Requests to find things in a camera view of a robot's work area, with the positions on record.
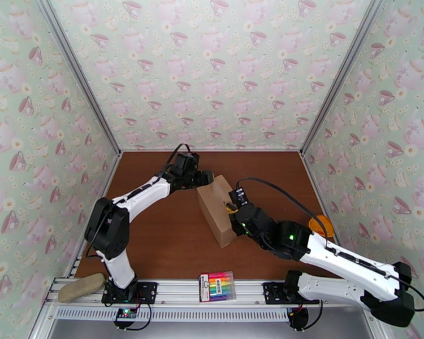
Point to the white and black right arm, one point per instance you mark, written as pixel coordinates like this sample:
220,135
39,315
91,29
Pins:
346,267

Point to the black controller module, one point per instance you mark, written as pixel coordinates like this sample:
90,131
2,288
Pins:
298,318

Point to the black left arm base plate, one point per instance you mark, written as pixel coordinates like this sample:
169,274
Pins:
146,292

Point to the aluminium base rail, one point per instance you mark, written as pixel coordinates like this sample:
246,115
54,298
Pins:
176,290

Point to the pack of coloured highlighters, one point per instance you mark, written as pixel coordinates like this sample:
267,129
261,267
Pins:
217,286

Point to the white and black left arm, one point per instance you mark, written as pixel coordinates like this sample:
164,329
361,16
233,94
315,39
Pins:
141,200

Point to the brown cardboard express box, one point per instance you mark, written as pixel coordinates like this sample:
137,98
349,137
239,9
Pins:
217,211

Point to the aluminium frame post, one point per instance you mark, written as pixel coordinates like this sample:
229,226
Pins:
79,75
342,75

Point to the small green circuit board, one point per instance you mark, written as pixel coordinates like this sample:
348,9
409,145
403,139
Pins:
126,313

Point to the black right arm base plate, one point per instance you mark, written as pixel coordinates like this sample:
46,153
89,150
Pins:
274,292

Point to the tan oblong object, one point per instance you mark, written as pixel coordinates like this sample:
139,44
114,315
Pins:
81,288

